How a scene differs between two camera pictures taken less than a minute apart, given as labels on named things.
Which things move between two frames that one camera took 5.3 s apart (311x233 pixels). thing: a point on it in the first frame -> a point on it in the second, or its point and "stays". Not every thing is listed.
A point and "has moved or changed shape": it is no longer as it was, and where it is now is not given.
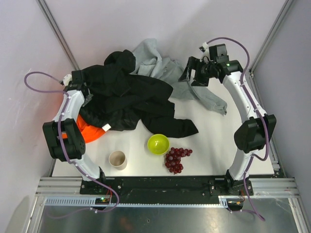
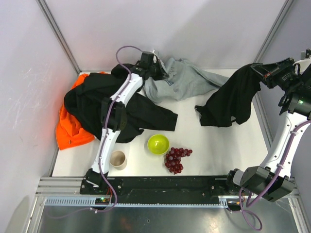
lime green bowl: (158, 144) stays
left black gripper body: (79, 76) -> (158, 72)
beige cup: (117, 159) stays
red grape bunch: (173, 158) stays
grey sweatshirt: (149, 62) has moved or changed shape
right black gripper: (197, 72) -> (268, 73)
